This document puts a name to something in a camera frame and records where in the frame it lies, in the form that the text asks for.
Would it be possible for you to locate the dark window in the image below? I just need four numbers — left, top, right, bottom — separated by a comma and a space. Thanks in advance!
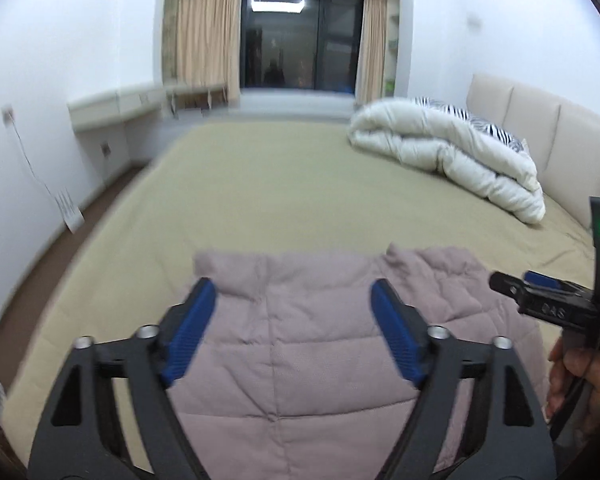
240, 0, 366, 90

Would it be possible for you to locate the brown padded jacket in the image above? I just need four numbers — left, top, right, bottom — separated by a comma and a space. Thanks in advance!
165, 242, 556, 476

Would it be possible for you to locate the white folded duvet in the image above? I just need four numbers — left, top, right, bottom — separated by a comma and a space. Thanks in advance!
347, 99, 547, 225

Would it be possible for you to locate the white wall-mounted desk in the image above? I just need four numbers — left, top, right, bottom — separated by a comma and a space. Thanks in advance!
67, 82, 231, 133

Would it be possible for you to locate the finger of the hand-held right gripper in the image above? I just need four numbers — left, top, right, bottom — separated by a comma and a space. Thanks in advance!
489, 271, 531, 302
524, 270, 577, 294

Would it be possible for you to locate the bed with beige sheet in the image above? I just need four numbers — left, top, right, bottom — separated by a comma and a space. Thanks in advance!
2, 122, 600, 461

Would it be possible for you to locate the person's right hand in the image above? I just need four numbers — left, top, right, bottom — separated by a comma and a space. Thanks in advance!
545, 332, 600, 456

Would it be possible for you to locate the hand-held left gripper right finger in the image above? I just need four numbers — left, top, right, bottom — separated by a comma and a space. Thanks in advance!
370, 279, 556, 480

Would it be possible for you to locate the beige curtain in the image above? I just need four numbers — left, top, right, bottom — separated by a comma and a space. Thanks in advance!
162, 0, 242, 86
355, 0, 390, 107

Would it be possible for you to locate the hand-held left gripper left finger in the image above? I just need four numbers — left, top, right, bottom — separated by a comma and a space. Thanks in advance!
27, 276, 218, 480

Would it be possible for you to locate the thin wall cable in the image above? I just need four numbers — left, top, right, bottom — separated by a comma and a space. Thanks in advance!
9, 119, 68, 206

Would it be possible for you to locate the zebra striped pillow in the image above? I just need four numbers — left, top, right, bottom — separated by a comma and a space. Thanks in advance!
410, 96, 528, 153

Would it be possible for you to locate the beige padded headboard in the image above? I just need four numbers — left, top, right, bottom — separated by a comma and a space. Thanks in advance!
466, 72, 600, 231

